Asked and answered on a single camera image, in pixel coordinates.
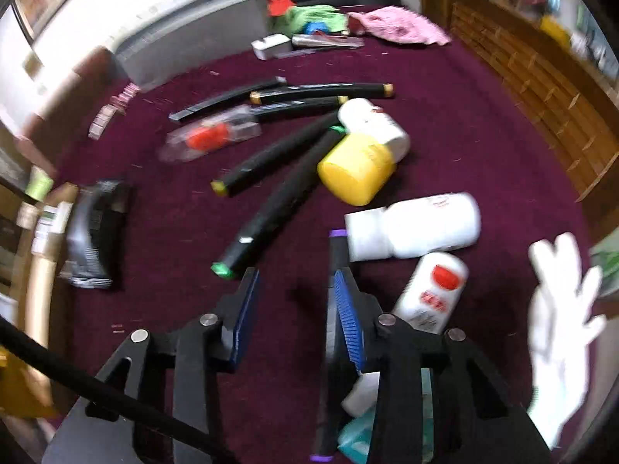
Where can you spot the pink towel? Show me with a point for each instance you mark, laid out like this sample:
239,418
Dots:
401,24

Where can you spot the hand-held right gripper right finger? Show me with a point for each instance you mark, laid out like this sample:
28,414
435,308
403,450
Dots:
349,321

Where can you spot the black marker purple caps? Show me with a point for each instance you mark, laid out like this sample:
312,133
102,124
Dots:
338,256

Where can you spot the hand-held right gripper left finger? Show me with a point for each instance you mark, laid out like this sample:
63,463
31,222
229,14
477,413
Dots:
244,314

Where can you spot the green cloth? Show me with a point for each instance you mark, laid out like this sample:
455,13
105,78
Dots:
319,13

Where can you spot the wooden brick-pattern panel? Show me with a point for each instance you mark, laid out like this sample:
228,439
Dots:
532,87

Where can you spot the grey flat board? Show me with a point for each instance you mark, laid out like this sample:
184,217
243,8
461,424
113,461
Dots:
193,38

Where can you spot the yellow object on shelf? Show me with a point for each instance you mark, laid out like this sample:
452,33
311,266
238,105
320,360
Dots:
553,29

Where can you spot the teal tissue packet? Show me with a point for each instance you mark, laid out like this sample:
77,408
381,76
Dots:
358,437

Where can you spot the black marker gold caps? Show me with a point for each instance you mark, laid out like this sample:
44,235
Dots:
329,90

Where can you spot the small blue object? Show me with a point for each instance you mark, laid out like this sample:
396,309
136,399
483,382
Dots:
317,27

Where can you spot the black foil packet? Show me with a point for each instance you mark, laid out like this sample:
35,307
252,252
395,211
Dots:
92,237

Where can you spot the pink bead strip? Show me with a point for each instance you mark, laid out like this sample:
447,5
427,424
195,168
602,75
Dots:
104,116

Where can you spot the red ribbon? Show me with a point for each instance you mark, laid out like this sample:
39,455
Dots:
278,7

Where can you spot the white bottle red label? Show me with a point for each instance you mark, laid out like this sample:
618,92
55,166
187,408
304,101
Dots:
435,290

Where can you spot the beige wall socket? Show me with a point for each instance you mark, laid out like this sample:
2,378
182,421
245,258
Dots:
31,66

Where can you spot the silver tube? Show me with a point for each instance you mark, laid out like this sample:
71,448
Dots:
329,41

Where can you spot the brown chair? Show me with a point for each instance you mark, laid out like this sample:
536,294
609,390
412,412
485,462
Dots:
82,87

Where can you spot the large white bottle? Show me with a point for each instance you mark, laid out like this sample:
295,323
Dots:
416,227

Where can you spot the small white bottle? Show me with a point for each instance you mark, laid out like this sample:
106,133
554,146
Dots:
360,394

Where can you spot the thin black marker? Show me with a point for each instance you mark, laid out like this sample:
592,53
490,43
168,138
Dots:
300,105

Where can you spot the black marker green cap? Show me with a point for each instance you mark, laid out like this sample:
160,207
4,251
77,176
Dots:
271,217

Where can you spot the green cup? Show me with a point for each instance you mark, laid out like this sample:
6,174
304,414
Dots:
38,183

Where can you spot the beige tube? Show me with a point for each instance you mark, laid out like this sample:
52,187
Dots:
38,290

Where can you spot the small white box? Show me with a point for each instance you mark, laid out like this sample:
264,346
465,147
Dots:
271,46

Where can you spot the black marker yellow cap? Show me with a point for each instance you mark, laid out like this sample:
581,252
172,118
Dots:
271,157

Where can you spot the flat black pen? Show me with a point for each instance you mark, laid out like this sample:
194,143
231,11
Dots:
217,99

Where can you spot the clear case orange insert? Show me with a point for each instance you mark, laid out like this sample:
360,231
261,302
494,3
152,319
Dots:
208,136

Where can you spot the white bottle red print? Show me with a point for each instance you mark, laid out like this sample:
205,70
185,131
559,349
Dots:
372,121

